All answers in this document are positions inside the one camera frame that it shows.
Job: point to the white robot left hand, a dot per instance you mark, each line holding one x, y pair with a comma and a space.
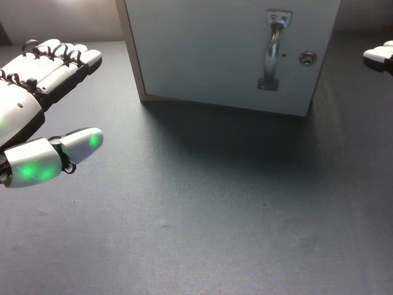
18, 104

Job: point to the grey table cloth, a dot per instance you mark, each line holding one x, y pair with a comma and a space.
196, 230

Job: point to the round metal door lock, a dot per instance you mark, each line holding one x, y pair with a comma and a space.
308, 58

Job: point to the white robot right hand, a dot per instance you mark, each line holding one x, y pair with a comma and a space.
379, 56

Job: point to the white cabinet door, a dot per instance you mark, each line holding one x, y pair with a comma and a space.
199, 49

